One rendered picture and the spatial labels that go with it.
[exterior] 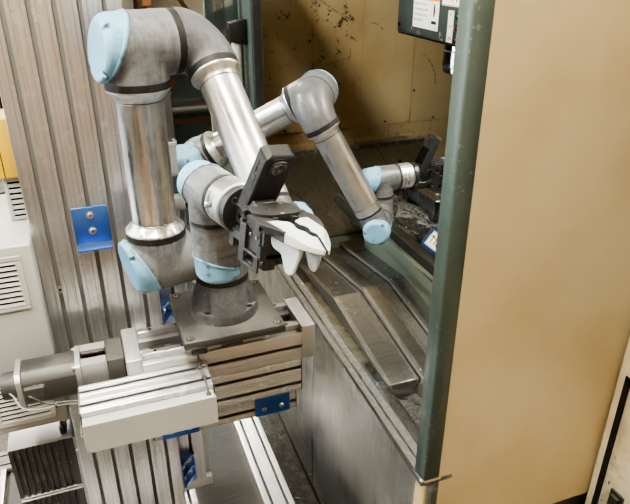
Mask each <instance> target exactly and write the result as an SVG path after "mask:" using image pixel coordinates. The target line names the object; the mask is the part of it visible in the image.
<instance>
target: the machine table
mask: <svg viewBox="0 0 630 504"><path fill-rule="evenodd" d="M394 201H395V200H394V199H393V202H394ZM396 202H397V201H396ZM396 202H394V203H396ZM394 203H393V211H394V213H393V215H394V214H396V213H395V212H397V210H398V208H397V207H398V205H396V206H395V207H396V209H397V210H395V207H394ZM336 205H337V206H338V207H339V208H340V209H341V210H342V211H343V212H344V213H346V214H347V215H348V216H349V217H350V218H351V219H352V220H353V221H354V222H355V223H356V224H357V225H358V226H359V227H360V228H361V229H362V230H363V228H362V226H361V224H360V222H359V220H358V218H357V217H356V215H355V213H354V212H353V210H352V208H351V206H350V205H349V203H348V201H347V199H346V197H345V196H344V194H343V192H342V190H341V189H340V193H337V194H336ZM398 213H399V212H397V214H398ZM394 216H396V215H394ZM394 216H393V218H394V219H395V222H397V224H396V223H395V222H393V221H392V227H391V234H390V236H389V239H388V240H387V241H386V242H385V243H384V244H382V245H379V246H380V247H381V248H383V249H384V250H385V251H386V252H387V253H388V254H389V255H390V256H391V257H392V258H393V259H394V260H395V261H396V262H397V263H398V264H399V265H401V266H402V267H403V268H404V269H405V270H406V271H407V272H408V273H409V274H410V275H411V276H412V277H413V278H414V279H415V280H416V281H417V282H418V283H420V284H421V285H422V286H423V287H424V288H425V289H426V290H427V291H428V292H429V293H430V294H431V295H432V284H433V274H434V263H435V256H434V255H433V254H431V253H430V252H429V251H428V250H427V249H425V248H424V247H423V246H422V245H421V241H422V240H423V239H424V237H425V235H427V234H428V232H429V231H430V230H431V229H432V228H431V227H428V226H427V225H422V224H419V225H417V224H418V223H417V222H415V221H417V220H419V219H418V218H417V217H415V218H414V217H412V218H411V217H406V218H404V217H400V216H399V217H398V218H397V216H398V215H397V216H396V217H394ZM396 218H397V219H396ZM413 219H414V220H413ZM402 220H404V221H402ZM406 221H407V222H406ZM414 222H415V223H414ZM398 223H399V225H400V226H403V227H405V228H406V229H409V231H410V232H411V231H412V230H414V231H416V232H417V233H418V231H419V234H414V233H413V232H412V234H414V236H415V237H416V239H417V241H416V239H414V238H412V237H411V236H410V235H409V234H408V233H406V232H405V231H404V230H403V229H402V228H400V227H399V226H398ZM404 225H405V226H404ZM412 225H413V226H412ZM395 226H396V227H395ZM406 226H407V227H408V228H407V227H406ZM409 226H410V227H409ZM423 226H424V228H423ZM421 227H422V228H421ZM426 227H427V228H426ZM413 228H415V229H413ZM418 228H419V229H418ZM430 228H431V229H430ZM410 229H411V230H410ZM420 231H421V232H420ZM423 234H424V235H423ZM419 242H420V243H419Z"/></svg>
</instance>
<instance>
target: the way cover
mask: <svg viewBox="0 0 630 504"><path fill-rule="evenodd" d="M385 266H386V267H385ZM300 267H301V268H302V270H303V271H304V272H305V274H306V275H307V276H308V278H309V279H310V280H311V282H312V283H313V285H314V286H315V287H316V289H317V290H318V291H319V293H320V294H321V295H322V297H323V298H324V299H325V301H326V302H327V303H328V305H329V306H330V308H331V309H332V310H333V312H334V313H335V314H336V316H337V317H338V318H339V320H340V321H341V322H342V324H343V325H344V326H345V328H346V329H347V331H348V332H349V333H350V335H351V336H352V337H353V339H354V340H355V341H356V343H357V344H358V345H359V347H360V348H361V350H362V351H363V352H364V354H365V355H366V356H367V358H368V359H369V360H370V362H371V363H372V364H373V366H374V367H375V368H376V370H377V371H378V373H379V374H380V375H381V377H382V378H383V379H384V381H385V382H386V383H387V385H388V386H389V387H390V389H391V390H392V392H393V393H394V394H395V396H401V395H410V394H416V393H417V394H418V386H419V383H422V384H423V379H424V368H425V358H426V347H427V337H428V326H429V316H430V307H429V305H428V304H427V303H426V302H425V300H424V299H423V298H422V297H421V295H420V294H419V293H418V292H417V291H416V289H415V288H414V287H413V286H412V284H411V283H410V282H409V281H408V279H407V278H406V277H405V276H404V275H402V274H401V273H399V272H398V271H397V270H395V271H394V268H392V267H390V265H388V264H387V263H385V262H384V261H382V260H381V259H380V258H378V257H377V256H375V255H374V254H373V253H371V252H370V251H368V250H367V249H365V248H364V240H362V239H355V240H348V241H339V247H337V248H331V249H330V255H325V256H323V255H322V258H321V261H320V264H319V267H318V269H317V271H315V272H313V271H311V270H310V269H309V267H308V263H307V258H302V259H301V260H300ZM385 268H386V269H385ZM383 269H384V270H383ZM371 271H373V272H372V273H371ZM374 271H375V272H376V273H375V274H374ZM353 273H354V274H353ZM364 273H365V274H364ZM390 273H391V274H390ZM361 274H362V275H361ZM378 274H379V275H378ZM347 275H348V276H347ZM371 275H372V276H371ZM397 275H398V277H397ZM344 276H345V277H344ZM353 277H355V278H353ZM380 277H381V278H382V279H383V280H382V279H381V278H380ZM392 277H393V278H392ZM343 278H344V279H343ZM346 278H347V279H346ZM373 278H374V279H373ZM395 278H396V279H395ZM367 279H368V280H367ZM385 279H386V280H385ZM347 280H348V281H347ZM317 281H318V282H317ZM328 281H330V282H328ZM385 281H387V282H385ZM331 282H332V283H331ZM335 282H337V283H338V284H337V283H335ZM342 282H343V283H342ZM392 282H393V283H392ZM394 282H395V283H394ZM330 283H331V284H330ZM349 283H350V284H349ZM322 284H323V285H322ZM368 284H369V285H368ZM378 284H379V285H378ZM388 284H389V285H388ZM325 285H326V286H325ZM328 286H330V287H332V288H330V287H328ZM352 286H355V287H352ZM391 286H392V287H393V288H392V287H391ZM327 287H328V288H327ZM390 287H391V288H392V289H391V288H390ZM334 288H335V289H334ZM356 288H357V289H356ZM389 288H390V289H389ZM396 288H397V289H396ZM407 288H408V289H407ZM326 289H327V290H326ZM363 289H364V290H363ZM329 291H330V292H329ZM333 292H334V294H333ZM336 292H337V294H336ZM342 292H343V293H342ZM345 292H346V293H345ZM393 292H394V293H393ZM330 293H331V294H330ZM335 294H336V295H335ZM361 294H362V295H361ZM396 294H397V295H398V297H396V296H397V295H396ZM334 295H335V296H337V295H338V296H337V297H336V298H335V296H334ZM339 295H340V296H339ZM364 295H365V296H364ZM361 296H362V297H363V298H362V297H361ZM364 297H365V298H364ZM338 298H340V300H339V299H338ZM366 298H367V299H368V300H367V299H366ZM399 298H400V300H398V299H399ZM364 300H365V301H368V302H367V304H366V302H365V301H364ZM389 300H390V301H389ZM337 301H338V302H337ZM342 301H343V302H342ZM372 301H373V302H372ZM401 301H402V303H404V304H402V303H401ZM341 302H342V304H341ZM418 302H419V303H418ZM373 303H374V304H375V305H374V304H373ZM345 304H346V305H345ZM362 304H363V305H362ZM347 305H348V307H347ZM367 305H368V306H367ZM404 305H406V307H405V306H404ZM351 306H352V307H353V308H351ZM371 306H372V307H371ZM344 307H345V308H344ZM341 308H342V309H343V310H344V311H343V310H342V309H341ZM346 308H347V309H346ZM369 308H370V309H369ZM345 309H346V310H345ZM348 309H349V310H348ZM371 309H372V310H371ZM358 310H359V311H358ZM374 310H375V311H374ZM347 311H349V312H347ZM354 311H356V312H355V314H353V313H354ZM345 312H346V313H345ZM350 312H351V313H350ZM358 312H359V313H358ZM374 312H375V313H374ZM373 313H374V314H375V315H377V314H378V315H377V317H376V316H375V315H374V314H373ZM345 314H347V315H346V317H345ZM350 314H351V315H350ZM356 314H357V315H356ZM364 314H365V316H364ZM347 316H348V318H347ZM353 317H354V318H353ZM374 320H375V321H374ZM350 325H351V326H350Z"/></svg>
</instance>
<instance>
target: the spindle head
mask: <svg viewBox="0 0 630 504"><path fill-rule="evenodd" d="M413 9H414V0H399V12H398V33H402V34H406V35H409V36H413V37H417V38H421V39H425V40H429V41H433V42H437V43H441V44H445V45H449V46H453V47H455V45H454V44H453V42H452V43H449V42H446V35H447V24H448V13H449V10H452V11H455V12H456V11H459V7H453V6H446V5H442V0H440V7H439V19H438V31H433V30H428V29H424V28H419V27H415V26H412V25H413Z"/></svg>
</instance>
